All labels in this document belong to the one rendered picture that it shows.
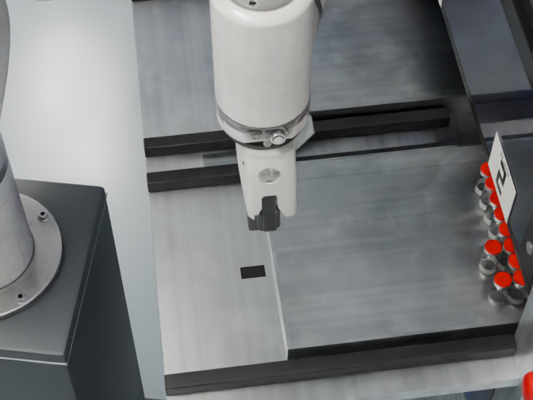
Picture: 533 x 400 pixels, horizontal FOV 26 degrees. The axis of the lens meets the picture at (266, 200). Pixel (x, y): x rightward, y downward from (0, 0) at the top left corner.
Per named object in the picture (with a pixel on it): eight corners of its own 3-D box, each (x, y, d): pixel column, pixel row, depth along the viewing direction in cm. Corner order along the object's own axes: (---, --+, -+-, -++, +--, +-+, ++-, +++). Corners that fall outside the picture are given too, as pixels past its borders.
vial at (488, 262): (494, 258, 140) (500, 237, 136) (498, 274, 139) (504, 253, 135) (476, 260, 140) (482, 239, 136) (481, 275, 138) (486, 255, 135)
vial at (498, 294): (503, 290, 137) (510, 269, 133) (508, 305, 136) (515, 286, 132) (485, 292, 137) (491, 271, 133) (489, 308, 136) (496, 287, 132)
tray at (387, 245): (519, 154, 149) (523, 137, 146) (576, 329, 134) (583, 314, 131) (258, 182, 147) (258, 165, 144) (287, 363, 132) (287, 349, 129)
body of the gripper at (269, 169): (312, 148, 101) (308, 221, 110) (296, 61, 107) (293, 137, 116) (227, 156, 100) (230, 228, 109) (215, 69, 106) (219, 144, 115)
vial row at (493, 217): (489, 182, 146) (496, 160, 143) (527, 304, 136) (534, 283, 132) (473, 184, 146) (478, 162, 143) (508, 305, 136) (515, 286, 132)
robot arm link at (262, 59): (234, 41, 105) (201, 116, 100) (230, -71, 95) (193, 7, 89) (324, 61, 104) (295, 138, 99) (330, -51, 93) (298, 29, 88)
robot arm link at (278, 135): (317, 128, 99) (316, 149, 102) (302, 52, 104) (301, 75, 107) (220, 137, 99) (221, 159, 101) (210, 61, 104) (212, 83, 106)
